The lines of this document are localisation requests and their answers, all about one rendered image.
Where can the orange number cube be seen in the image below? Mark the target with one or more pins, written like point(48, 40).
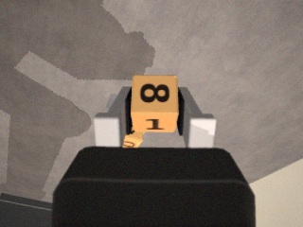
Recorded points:
point(134, 139)
point(154, 103)

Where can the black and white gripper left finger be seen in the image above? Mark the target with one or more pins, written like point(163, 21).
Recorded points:
point(111, 127)

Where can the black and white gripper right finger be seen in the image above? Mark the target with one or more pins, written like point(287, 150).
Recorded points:
point(197, 128)

